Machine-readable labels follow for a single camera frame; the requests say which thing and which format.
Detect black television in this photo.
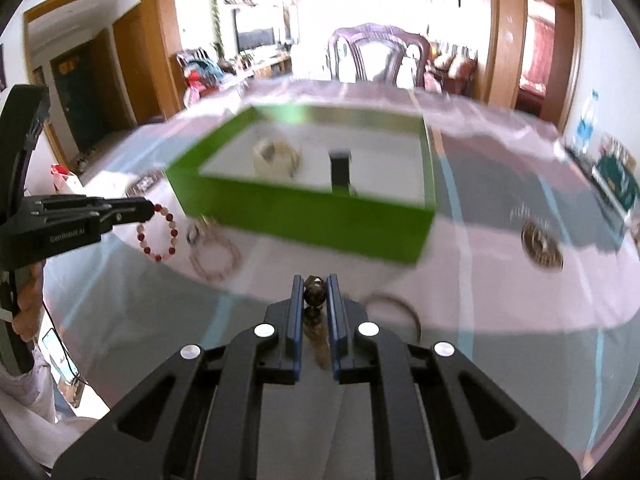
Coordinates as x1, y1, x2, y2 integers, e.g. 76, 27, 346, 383
237, 26, 275, 52

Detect dark green gift box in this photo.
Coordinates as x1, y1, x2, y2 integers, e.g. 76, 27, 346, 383
592, 154, 639, 213

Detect hanging green vine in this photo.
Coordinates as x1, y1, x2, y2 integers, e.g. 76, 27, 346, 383
209, 0, 224, 57

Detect dark bead bracelet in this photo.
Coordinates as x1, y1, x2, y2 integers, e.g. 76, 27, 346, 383
301, 275, 331, 368

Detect smartphone with cable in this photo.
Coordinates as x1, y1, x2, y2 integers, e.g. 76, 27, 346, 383
41, 329, 82, 388

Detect pile of colourful clothes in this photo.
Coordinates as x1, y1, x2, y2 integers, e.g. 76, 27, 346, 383
176, 49, 235, 107

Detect pink bead bracelet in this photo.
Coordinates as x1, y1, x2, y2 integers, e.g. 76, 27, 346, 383
189, 237, 243, 282

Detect green cardboard box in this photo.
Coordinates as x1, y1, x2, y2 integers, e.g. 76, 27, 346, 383
164, 105, 437, 267

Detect red and white bead bracelet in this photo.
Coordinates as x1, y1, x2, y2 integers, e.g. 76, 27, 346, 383
136, 204, 179, 262

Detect wooden television cabinet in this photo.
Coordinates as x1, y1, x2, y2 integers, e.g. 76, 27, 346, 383
235, 54, 294, 80

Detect small printed cartons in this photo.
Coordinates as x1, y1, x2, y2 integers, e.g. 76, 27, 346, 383
600, 134, 637, 167

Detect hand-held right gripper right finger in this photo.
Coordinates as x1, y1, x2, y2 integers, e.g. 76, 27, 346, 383
326, 274, 581, 480

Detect carved dark wooden chair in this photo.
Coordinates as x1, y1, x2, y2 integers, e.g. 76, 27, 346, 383
329, 23, 432, 92

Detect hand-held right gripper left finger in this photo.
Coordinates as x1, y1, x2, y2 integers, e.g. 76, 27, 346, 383
52, 274, 306, 480

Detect red and white bag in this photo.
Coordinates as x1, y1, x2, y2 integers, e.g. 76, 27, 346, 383
50, 163, 83, 194

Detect small black box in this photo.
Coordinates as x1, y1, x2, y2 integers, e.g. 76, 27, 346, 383
329, 149, 352, 192

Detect dark entrance door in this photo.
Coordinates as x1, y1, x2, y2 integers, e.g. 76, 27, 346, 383
51, 49, 103, 148

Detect clear water bottle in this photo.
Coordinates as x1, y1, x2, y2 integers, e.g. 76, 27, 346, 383
574, 89, 601, 156

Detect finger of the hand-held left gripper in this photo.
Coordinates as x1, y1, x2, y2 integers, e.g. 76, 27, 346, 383
29, 197, 157, 234

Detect cream bracelet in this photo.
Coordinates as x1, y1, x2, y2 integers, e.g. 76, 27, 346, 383
252, 138, 302, 178

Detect brown wooden armchair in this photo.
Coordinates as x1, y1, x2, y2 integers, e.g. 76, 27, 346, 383
429, 42, 477, 97

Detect person's left hand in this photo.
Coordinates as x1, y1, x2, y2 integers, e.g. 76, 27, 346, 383
12, 262, 46, 343

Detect thin metal bangle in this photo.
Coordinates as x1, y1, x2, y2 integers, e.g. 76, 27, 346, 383
362, 294, 423, 343

